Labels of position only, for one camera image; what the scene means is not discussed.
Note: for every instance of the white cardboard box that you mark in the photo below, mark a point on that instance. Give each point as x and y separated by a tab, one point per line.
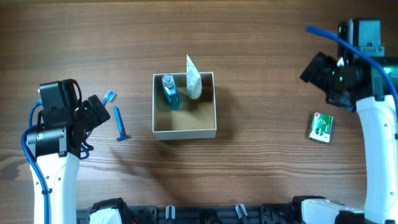
195	119

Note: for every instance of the green soap box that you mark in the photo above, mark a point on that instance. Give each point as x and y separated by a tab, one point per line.
321	126

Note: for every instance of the blue mouthwash bottle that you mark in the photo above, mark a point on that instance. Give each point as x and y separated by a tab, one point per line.
171	91

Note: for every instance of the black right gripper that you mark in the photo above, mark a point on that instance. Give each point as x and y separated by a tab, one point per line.
315	72

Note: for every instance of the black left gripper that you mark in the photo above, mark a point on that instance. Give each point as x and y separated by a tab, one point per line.
96	109

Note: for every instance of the white toothpaste tube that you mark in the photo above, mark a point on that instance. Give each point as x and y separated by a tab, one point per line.
194	84

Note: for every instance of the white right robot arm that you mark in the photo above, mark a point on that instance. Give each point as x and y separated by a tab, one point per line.
377	113

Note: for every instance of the blue disposable razor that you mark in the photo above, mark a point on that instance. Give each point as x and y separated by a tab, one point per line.
120	125

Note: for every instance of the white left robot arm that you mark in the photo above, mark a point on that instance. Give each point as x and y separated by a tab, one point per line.
54	147

